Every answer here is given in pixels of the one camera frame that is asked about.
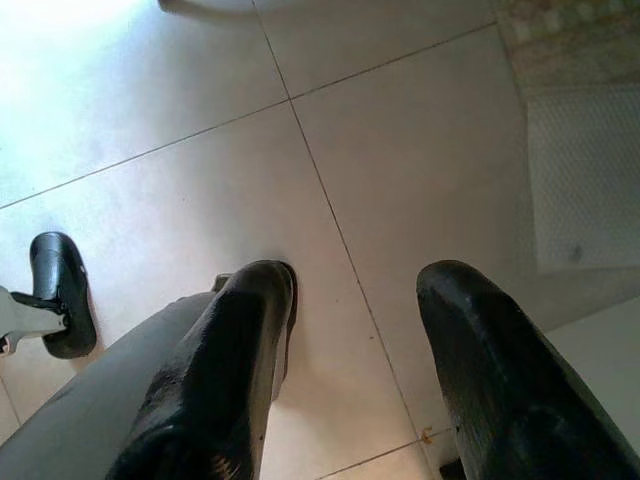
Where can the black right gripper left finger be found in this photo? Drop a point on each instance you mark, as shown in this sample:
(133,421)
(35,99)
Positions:
(220,380)

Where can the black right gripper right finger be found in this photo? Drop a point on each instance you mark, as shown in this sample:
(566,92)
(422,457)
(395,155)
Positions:
(500,390)

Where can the silver robot right leg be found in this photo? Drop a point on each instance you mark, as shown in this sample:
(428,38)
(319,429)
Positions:
(75,425)

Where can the black robot foot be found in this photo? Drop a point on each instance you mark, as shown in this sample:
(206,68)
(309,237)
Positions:
(295,295)
(60,280)

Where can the white dotted panel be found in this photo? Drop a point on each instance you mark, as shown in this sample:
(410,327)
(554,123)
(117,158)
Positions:
(585,175)

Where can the black robot right foot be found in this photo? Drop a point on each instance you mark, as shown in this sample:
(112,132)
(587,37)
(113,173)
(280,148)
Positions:
(295,295)

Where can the small yellow floor scrap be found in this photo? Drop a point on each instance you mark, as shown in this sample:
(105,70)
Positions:
(427,436)

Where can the black robot left foot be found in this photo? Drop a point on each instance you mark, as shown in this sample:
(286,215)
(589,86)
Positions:
(60,280)

